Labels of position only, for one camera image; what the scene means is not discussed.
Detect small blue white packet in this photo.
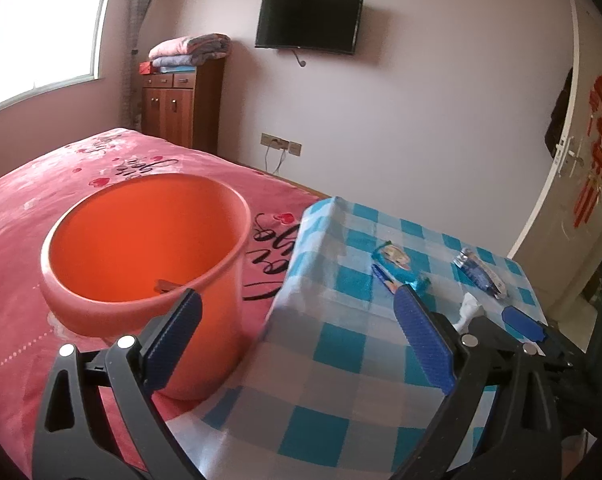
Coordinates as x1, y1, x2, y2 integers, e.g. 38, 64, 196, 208
454, 247, 508, 300

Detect blue white checkered cloth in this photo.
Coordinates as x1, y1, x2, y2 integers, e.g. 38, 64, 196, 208
165, 195, 550, 480

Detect wall power sockets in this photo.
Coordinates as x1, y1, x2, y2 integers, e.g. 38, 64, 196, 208
260, 133, 302, 156

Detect orange plastic bucket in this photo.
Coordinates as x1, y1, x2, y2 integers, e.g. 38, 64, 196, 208
40, 174, 252, 400

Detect pink bed cover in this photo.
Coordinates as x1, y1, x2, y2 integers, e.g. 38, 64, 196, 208
0, 129, 316, 472

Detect folded blankets stack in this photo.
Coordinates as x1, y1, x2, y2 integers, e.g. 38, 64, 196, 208
138, 34, 231, 75

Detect red door decoration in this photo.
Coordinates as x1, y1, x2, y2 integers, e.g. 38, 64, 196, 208
573, 75, 602, 229

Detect wall mounted television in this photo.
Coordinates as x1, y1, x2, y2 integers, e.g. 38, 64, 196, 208
254, 0, 364, 55

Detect white magicday pouch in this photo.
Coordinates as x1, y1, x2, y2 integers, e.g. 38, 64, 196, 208
453, 292, 485, 334

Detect grey curtain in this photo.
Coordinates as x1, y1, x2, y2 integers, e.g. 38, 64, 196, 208
120, 0, 152, 127

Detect dark clothes on door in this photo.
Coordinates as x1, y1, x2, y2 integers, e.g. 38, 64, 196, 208
544, 70, 573, 157

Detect brown wooden cabinet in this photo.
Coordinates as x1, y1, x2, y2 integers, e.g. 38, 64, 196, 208
141, 58, 225, 154

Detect white door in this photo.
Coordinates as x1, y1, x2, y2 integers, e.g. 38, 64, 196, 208
508, 0, 602, 315

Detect small blue wrapper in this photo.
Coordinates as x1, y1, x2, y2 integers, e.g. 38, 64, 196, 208
371, 240, 430, 295

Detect window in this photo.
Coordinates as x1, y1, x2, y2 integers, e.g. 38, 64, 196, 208
0, 0, 108, 110

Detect door handle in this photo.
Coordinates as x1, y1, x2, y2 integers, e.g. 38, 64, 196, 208
555, 136, 585, 178

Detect white power cable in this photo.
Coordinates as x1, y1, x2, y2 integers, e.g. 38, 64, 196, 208
263, 144, 290, 176

